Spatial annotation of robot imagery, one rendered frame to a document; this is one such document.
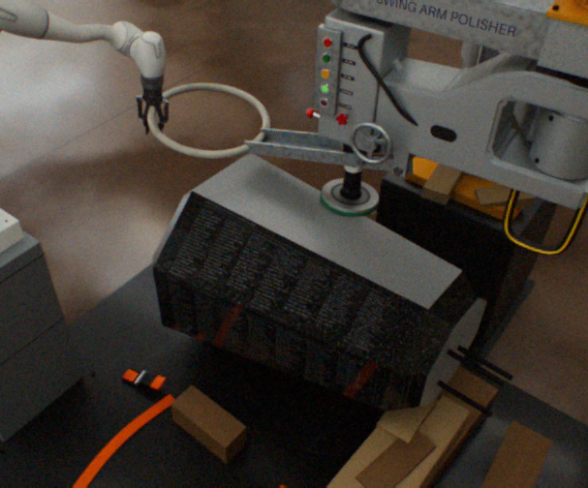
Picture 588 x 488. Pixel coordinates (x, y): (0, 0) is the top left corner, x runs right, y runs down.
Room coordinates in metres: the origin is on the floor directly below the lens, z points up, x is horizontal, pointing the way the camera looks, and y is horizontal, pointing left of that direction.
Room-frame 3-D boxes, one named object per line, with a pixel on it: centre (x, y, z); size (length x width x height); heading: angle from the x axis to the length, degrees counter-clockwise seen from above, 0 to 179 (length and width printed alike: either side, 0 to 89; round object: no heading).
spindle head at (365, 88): (1.87, -0.31, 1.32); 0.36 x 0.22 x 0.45; 59
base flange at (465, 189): (2.22, -0.80, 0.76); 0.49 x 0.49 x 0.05; 53
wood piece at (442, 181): (2.04, -0.61, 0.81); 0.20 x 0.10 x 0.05; 151
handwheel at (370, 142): (1.74, -0.28, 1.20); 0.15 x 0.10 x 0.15; 59
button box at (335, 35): (1.85, -0.12, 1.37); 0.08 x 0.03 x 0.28; 59
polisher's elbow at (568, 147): (1.57, -0.80, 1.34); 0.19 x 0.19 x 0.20
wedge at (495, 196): (1.98, -0.84, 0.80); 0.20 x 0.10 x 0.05; 91
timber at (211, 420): (1.40, 0.29, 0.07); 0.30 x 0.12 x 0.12; 51
